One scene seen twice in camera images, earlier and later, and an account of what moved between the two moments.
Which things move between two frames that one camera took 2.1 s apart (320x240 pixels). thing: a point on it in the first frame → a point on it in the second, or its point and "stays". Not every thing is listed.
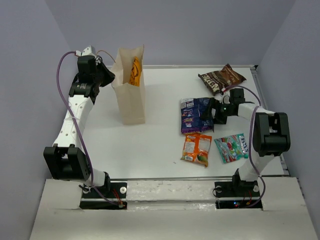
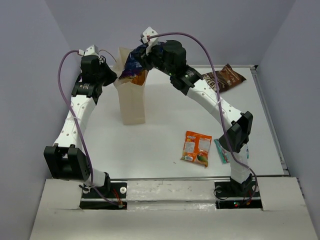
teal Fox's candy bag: x=232 y=148 stays
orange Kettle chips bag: x=136 y=72 → x=140 y=78
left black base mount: x=111 y=195 stays
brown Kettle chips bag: x=217 y=80 stays
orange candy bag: x=196 y=148 stays
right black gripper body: x=223 y=111 → x=156 y=59
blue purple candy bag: x=191 y=120 → x=133 y=64
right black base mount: x=237 y=194 stays
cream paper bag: x=131 y=99 stays
